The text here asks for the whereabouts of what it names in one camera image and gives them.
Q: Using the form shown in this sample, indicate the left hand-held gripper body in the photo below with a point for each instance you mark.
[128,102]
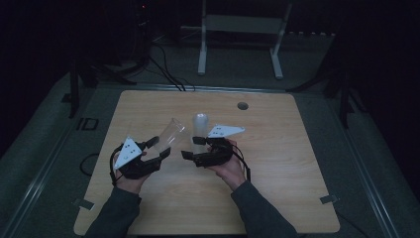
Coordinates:
[130,155]

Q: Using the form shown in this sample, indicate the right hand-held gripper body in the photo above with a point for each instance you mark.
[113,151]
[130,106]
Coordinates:
[214,155]

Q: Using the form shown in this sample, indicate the clear plastic cup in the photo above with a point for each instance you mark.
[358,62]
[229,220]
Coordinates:
[172,134]

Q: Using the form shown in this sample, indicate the person's right hand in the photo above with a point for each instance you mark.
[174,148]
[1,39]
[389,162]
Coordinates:
[231,172]

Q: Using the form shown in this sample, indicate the person's left hand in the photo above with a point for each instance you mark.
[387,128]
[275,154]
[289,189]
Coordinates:
[132,185]

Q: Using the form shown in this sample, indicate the grey tape strip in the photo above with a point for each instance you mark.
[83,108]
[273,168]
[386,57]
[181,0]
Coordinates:
[84,204]
[329,199]

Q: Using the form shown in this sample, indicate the black tripod stand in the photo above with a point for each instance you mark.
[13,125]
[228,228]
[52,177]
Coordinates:
[74,89]
[343,95]

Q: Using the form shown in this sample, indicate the dark equipment with red light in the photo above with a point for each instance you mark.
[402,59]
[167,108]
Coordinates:
[142,29]

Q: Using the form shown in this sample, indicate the white metal stand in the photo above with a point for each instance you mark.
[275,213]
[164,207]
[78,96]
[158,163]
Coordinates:
[242,24]

